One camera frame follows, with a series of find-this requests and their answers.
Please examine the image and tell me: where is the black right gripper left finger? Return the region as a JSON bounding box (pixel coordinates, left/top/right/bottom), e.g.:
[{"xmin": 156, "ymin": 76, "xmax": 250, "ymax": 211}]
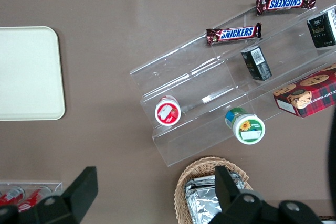
[{"xmin": 0, "ymin": 166, "xmax": 99, "ymax": 224}]

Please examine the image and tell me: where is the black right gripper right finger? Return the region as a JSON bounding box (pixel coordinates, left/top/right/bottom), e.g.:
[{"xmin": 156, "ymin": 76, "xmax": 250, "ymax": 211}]
[{"xmin": 209, "ymin": 165, "xmax": 324, "ymax": 224}]

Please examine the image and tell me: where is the oval wicker basket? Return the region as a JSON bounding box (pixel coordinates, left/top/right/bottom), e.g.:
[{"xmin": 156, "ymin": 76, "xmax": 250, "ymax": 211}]
[{"xmin": 174, "ymin": 156, "xmax": 254, "ymax": 224}]

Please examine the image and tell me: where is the cream plastic serving tray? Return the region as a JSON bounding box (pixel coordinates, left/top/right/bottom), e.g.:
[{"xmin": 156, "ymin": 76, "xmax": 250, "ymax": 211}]
[{"xmin": 0, "ymin": 26, "xmax": 66, "ymax": 121}]

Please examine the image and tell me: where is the clear acrylic bottle rack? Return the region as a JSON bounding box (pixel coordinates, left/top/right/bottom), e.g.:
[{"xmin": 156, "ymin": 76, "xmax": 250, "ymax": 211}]
[{"xmin": 0, "ymin": 180, "xmax": 64, "ymax": 201}]

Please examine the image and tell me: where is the foil wrapped pack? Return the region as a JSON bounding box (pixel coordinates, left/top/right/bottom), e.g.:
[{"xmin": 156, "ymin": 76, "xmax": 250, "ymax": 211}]
[
  {"xmin": 183, "ymin": 170, "xmax": 250, "ymax": 224},
  {"xmin": 193, "ymin": 175, "xmax": 217, "ymax": 187}
]

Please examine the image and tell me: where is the green sunflower lid cup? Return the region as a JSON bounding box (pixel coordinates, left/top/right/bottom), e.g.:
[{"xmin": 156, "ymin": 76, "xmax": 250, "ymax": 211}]
[{"xmin": 224, "ymin": 106, "xmax": 266, "ymax": 145}]

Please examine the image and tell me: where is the red lid yogurt cup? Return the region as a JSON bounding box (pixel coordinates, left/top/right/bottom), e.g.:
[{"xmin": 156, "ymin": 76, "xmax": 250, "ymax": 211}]
[{"xmin": 154, "ymin": 95, "xmax": 182, "ymax": 126}]

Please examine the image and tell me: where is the red tartan cookie box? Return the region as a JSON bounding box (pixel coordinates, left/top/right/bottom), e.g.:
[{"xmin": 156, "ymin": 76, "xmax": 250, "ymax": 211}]
[{"xmin": 272, "ymin": 63, "xmax": 336, "ymax": 118}]

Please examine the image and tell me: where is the clear acrylic stepped display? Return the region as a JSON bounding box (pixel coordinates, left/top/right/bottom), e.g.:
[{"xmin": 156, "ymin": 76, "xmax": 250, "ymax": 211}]
[{"xmin": 130, "ymin": 0, "xmax": 336, "ymax": 167}]

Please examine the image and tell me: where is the black carton box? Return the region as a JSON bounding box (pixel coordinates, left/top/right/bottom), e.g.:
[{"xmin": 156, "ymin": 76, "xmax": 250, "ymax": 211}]
[
  {"xmin": 306, "ymin": 7, "xmax": 336, "ymax": 49},
  {"xmin": 240, "ymin": 45, "xmax": 272, "ymax": 81}
]

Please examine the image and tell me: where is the Snickers chocolate bar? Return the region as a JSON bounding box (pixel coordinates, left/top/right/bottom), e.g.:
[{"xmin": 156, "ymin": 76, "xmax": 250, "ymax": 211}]
[
  {"xmin": 205, "ymin": 22, "xmax": 263, "ymax": 46},
  {"xmin": 256, "ymin": 0, "xmax": 317, "ymax": 16}
]

